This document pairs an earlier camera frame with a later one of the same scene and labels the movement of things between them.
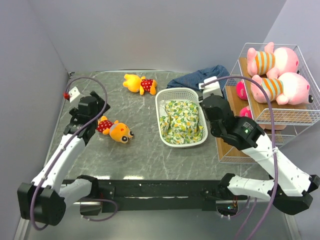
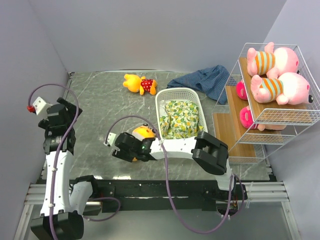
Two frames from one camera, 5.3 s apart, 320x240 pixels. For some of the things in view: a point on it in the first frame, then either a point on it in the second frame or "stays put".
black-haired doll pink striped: (241, 90) stays put
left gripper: (100, 104) to (73, 109)
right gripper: (204, 113) to (120, 153)
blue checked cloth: (192, 81) stays put
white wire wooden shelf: (273, 85) stays put
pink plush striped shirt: (275, 63) stays put
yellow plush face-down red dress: (135, 84) stays put
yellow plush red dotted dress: (118, 131) to (142, 132)
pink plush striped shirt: (290, 87) stays put
